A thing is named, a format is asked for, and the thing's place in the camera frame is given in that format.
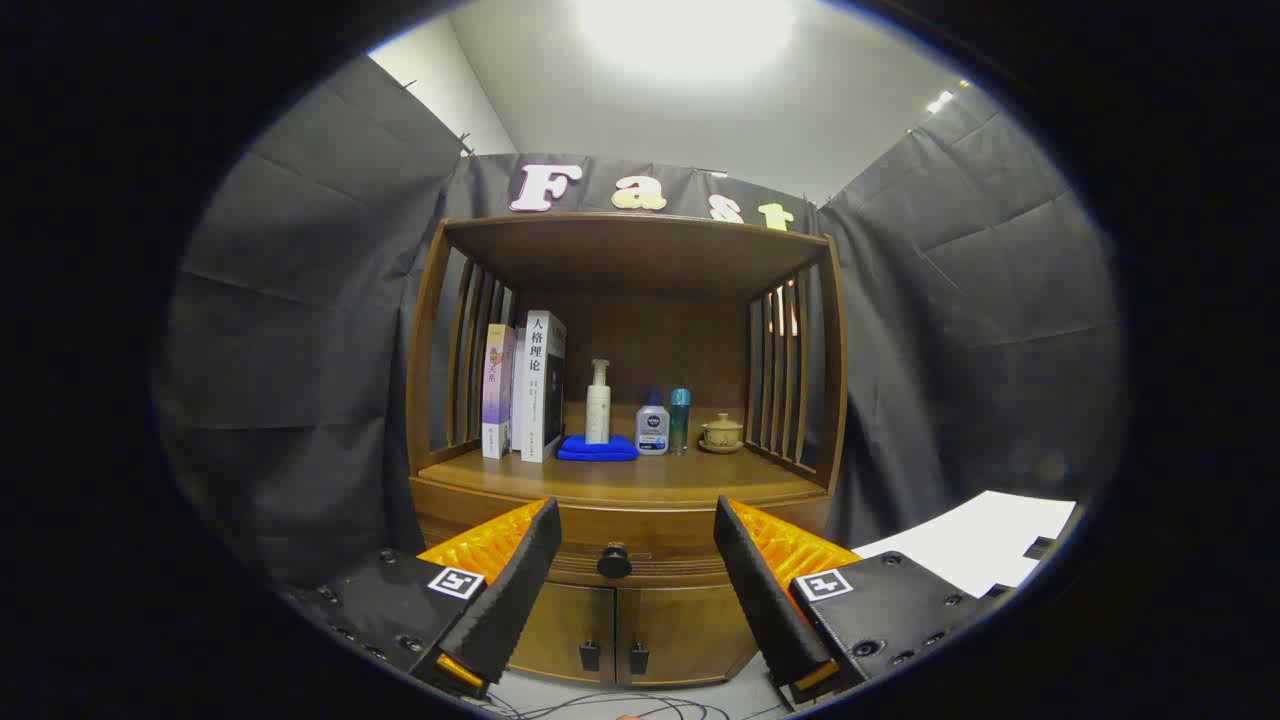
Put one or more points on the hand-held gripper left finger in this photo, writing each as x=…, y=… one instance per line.
x=520, y=590

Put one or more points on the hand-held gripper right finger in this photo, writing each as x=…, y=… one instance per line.
x=760, y=590

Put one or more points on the black round drawer knob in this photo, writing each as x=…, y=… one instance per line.
x=614, y=560

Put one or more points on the brown wooden drawer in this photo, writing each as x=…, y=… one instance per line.
x=640, y=525

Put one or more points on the wooden cabinet door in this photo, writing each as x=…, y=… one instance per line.
x=690, y=630
x=570, y=625

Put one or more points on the brown wooden countertop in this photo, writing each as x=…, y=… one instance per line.
x=680, y=478

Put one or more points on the brown wooden cabinet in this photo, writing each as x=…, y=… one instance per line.
x=640, y=250

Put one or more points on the blue folded cloth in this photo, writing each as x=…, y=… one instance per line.
x=597, y=449

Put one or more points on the tan lidded teacup with saucer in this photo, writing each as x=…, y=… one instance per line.
x=722, y=433

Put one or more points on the teal bottle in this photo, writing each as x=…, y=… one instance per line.
x=680, y=420

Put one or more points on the thin white book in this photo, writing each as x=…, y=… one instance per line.
x=518, y=400

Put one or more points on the thick white and black book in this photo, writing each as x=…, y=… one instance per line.
x=540, y=400

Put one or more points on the white bottle with blue pump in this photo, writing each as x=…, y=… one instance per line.
x=652, y=430

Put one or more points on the purple book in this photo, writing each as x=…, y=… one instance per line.
x=497, y=390

